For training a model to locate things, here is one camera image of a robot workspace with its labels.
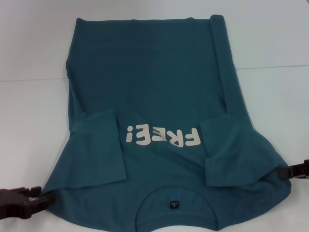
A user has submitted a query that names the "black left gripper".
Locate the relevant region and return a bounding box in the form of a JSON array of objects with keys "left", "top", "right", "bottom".
[{"left": 0, "top": 185, "right": 55, "bottom": 221}]

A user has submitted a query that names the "teal t-shirt with FREE print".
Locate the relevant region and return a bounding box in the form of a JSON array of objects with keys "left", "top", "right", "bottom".
[{"left": 41, "top": 14, "right": 293, "bottom": 232}]

